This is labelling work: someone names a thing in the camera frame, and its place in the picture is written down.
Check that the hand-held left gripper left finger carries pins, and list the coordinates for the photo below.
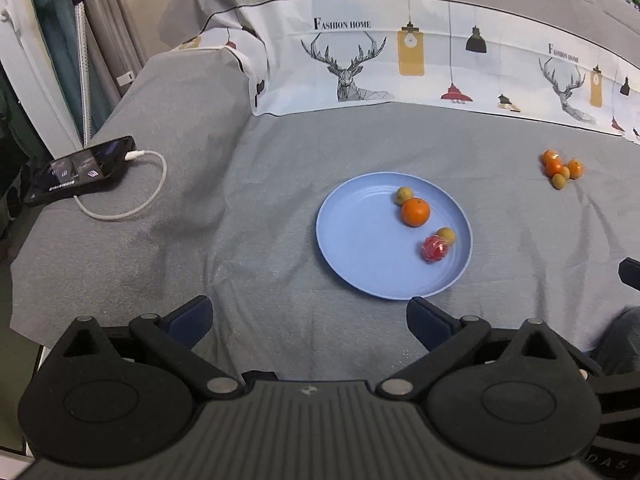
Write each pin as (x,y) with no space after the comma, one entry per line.
(192,317)

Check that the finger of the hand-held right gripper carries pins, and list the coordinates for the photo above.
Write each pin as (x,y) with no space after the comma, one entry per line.
(631,274)

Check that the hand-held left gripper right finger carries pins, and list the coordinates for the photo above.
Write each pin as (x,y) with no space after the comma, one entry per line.
(425,320)

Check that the small red fruit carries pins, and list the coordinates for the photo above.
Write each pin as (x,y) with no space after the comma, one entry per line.
(434,250)

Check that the blue plate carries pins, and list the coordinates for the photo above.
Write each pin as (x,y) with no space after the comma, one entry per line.
(370,245)

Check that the small orange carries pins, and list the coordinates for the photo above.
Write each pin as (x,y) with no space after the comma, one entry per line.
(550,155)
(554,168)
(576,169)
(416,212)

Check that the person's grey-blue clothing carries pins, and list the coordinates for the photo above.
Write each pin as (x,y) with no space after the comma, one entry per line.
(622,340)

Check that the grey bed sheet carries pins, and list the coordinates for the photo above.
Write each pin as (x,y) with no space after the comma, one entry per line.
(225,220)

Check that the black smartphone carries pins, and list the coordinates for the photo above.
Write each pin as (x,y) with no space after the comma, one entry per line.
(80,170)

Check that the dark green cloth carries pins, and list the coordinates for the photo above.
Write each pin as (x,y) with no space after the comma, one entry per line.
(10,160)

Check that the white curtain tag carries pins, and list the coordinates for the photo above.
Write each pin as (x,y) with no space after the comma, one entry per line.
(125,78)

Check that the printed blanket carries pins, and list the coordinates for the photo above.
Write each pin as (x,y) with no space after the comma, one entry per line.
(440,50)

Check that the teal curtain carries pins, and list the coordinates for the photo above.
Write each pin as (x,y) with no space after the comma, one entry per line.
(57,45)

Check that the grey curtain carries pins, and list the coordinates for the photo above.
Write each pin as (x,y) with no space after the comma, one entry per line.
(117,15)

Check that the white window frame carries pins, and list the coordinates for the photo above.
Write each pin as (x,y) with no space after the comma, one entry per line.
(30,70)

